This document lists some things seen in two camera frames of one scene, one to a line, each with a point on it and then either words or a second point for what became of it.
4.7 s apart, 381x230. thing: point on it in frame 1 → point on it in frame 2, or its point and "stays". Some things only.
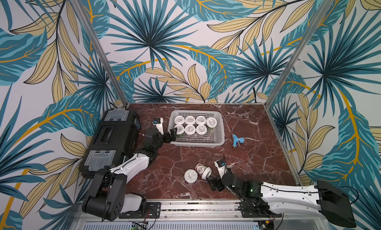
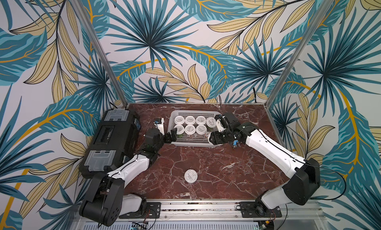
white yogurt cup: (189, 130) stays
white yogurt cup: (200, 120) stays
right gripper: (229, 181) → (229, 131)
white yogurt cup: (204, 171) → (209, 137)
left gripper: (173, 135) stays
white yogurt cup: (179, 119) stays
